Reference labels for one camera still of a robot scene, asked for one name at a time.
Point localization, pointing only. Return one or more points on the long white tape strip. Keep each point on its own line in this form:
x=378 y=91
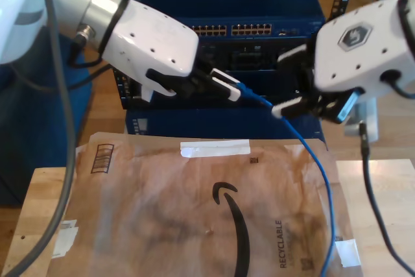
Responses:
x=214 y=149

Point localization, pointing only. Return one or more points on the white paper shipping label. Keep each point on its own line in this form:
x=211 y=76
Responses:
x=66 y=235

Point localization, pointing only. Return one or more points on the short white tape piece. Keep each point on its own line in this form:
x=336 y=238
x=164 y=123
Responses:
x=347 y=252

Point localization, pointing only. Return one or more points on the black rack server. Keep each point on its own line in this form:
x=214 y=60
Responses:
x=253 y=56

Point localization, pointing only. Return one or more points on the blue device under rack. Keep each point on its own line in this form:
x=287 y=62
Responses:
x=210 y=124

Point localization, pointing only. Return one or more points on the blue sofa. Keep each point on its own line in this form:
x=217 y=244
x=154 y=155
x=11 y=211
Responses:
x=26 y=127

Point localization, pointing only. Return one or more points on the brown paper mailer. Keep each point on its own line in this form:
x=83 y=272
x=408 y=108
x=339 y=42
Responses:
x=146 y=192

